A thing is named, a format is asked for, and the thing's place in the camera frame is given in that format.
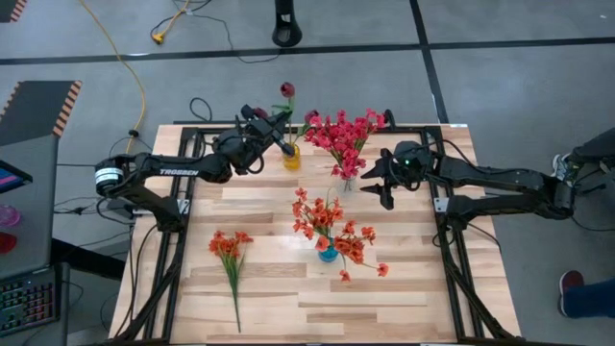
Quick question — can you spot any keyboard with coloured keys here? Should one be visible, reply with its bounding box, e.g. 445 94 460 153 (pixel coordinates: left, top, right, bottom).
0 263 63 337

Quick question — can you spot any dark red tulip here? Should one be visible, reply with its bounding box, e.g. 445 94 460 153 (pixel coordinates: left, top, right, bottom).
271 81 298 148
290 109 321 148

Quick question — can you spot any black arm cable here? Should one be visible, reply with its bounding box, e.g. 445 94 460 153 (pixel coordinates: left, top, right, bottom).
52 191 138 218

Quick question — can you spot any yellow power cable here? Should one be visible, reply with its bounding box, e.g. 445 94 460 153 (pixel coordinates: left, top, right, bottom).
79 0 148 155

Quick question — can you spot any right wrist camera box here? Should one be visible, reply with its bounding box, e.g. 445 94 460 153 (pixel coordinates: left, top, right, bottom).
394 140 425 163

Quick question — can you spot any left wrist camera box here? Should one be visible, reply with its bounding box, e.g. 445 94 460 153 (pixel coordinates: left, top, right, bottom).
238 103 273 138

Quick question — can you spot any black hazard-striped floor mat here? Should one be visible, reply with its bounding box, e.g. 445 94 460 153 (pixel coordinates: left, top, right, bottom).
0 79 83 148
0 0 28 23

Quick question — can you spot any laptop screen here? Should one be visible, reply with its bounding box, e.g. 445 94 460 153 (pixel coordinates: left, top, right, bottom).
0 161 34 193

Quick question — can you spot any thin black floor cable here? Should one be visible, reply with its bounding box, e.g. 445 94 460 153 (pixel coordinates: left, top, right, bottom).
170 0 283 64

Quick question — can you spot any grey desk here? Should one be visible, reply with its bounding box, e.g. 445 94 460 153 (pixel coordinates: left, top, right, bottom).
0 134 71 346

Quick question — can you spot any orange poppy flower bunch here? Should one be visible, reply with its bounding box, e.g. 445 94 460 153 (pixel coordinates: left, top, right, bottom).
291 186 346 251
208 230 255 334
331 219 391 284

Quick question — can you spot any yellow glass vase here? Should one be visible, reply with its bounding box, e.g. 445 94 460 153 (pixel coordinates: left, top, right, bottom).
282 142 302 172

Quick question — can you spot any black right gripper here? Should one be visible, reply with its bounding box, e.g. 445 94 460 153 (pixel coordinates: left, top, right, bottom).
358 146 436 212

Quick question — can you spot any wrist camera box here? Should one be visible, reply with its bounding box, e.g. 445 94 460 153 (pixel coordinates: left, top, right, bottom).
394 140 425 163
238 103 273 138

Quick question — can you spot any blue glass vase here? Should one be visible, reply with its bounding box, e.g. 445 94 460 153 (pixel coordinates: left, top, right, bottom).
316 237 341 264

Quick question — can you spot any black stand base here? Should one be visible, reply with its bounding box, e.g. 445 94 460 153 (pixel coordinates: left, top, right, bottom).
271 0 304 48

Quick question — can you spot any black aluminium table frame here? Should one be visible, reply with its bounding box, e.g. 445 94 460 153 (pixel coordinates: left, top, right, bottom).
114 119 518 345

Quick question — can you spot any person's leg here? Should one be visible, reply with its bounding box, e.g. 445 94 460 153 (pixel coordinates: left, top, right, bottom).
564 278 615 319
571 127 615 167

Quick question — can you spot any red flower bunch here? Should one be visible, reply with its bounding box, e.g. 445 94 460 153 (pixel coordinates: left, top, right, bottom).
303 109 357 182
335 108 388 182

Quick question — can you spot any black looped cable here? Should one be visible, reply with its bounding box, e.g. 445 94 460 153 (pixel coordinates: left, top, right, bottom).
188 96 214 124

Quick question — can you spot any pink round dish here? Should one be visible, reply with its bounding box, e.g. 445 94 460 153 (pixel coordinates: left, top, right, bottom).
0 204 23 230

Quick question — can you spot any person's foot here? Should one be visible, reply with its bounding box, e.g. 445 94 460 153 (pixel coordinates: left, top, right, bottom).
558 269 585 316
551 153 576 182

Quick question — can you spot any yellow plug cable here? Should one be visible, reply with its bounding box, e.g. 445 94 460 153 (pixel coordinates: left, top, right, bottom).
150 0 193 45

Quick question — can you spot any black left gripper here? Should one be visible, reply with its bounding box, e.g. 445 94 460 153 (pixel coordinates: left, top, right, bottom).
222 112 297 178

